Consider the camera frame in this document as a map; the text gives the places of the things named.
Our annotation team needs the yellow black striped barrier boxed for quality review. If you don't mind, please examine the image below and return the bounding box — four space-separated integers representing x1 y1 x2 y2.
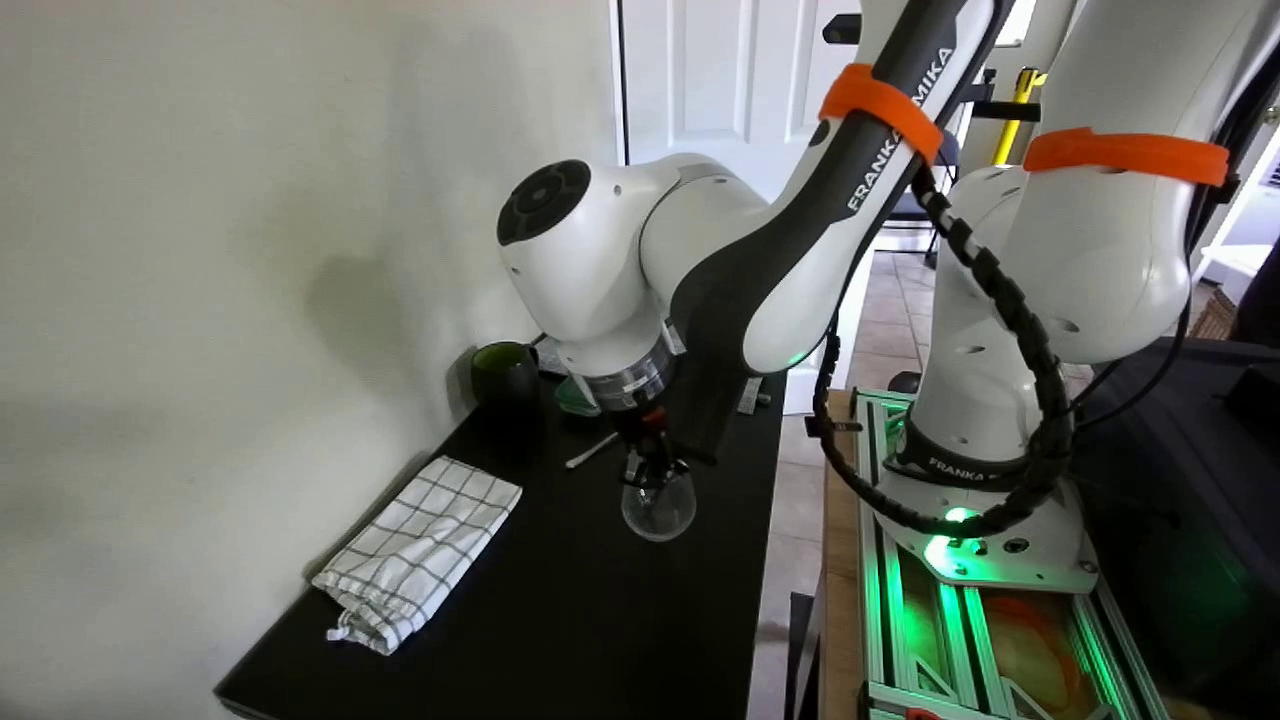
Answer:
992 64 1051 173

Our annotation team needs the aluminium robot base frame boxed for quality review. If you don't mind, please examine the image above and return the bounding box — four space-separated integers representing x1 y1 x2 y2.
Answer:
851 383 1176 720

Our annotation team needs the orange velcro strap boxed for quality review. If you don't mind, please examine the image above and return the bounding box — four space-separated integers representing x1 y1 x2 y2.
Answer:
816 59 949 169
1019 125 1235 191

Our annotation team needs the clear stemless glass cup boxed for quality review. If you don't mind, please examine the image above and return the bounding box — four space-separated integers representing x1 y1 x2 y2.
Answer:
616 448 700 545

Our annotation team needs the black table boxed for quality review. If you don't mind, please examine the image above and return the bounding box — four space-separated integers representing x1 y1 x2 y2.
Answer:
211 371 796 720

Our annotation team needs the thin black cable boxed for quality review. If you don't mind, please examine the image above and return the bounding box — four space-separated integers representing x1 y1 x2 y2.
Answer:
1071 293 1199 440

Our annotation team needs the black equipment case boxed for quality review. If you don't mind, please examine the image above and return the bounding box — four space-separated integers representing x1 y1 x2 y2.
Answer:
1066 334 1280 720

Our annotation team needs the white checked dish cloth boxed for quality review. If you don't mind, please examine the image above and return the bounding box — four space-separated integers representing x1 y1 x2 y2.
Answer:
310 452 527 659

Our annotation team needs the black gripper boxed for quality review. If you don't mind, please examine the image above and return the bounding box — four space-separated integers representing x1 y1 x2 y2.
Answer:
611 397 694 492

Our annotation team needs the dark green mug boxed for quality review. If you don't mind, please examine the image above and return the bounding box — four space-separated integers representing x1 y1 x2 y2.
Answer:
458 340 550 425

